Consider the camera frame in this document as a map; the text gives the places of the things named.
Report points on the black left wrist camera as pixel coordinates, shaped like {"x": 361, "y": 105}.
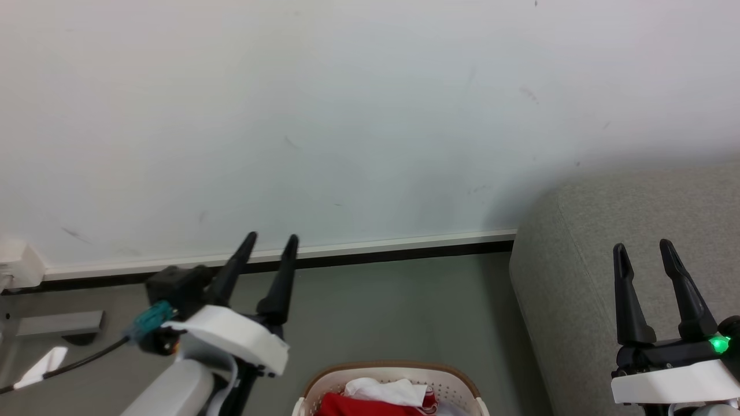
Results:
{"x": 176, "y": 286}

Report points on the grey fabric sofa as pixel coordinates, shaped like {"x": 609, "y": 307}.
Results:
{"x": 578, "y": 242}

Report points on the white garment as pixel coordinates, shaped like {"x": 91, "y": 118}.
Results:
{"x": 381, "y": 390}

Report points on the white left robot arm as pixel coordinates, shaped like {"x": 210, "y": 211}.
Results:
{"x": 173, "y": 390}

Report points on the white perforated laundry basket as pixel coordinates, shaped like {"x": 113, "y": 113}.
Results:
{"x": 448, "y": 384}

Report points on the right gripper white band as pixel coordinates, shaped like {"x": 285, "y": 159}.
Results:
{"x": 676, "y": 378}

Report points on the white and black baseboard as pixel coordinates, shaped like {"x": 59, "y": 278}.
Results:
{"x": 376, "y": 247}

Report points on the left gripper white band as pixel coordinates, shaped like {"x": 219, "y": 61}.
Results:
{"x": 237, "y": 335}

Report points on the grey flat floor block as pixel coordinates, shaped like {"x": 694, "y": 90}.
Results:
{"x": 58, "y": 323}

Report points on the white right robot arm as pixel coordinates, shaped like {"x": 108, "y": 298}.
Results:
{"x": 717, "y": 411}

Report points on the red printed garment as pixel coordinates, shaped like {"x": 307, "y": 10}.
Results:
{"x": 352, "y": 405}

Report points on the white wall conduit box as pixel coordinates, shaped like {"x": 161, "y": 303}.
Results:
{"x": 17, "y": 263}

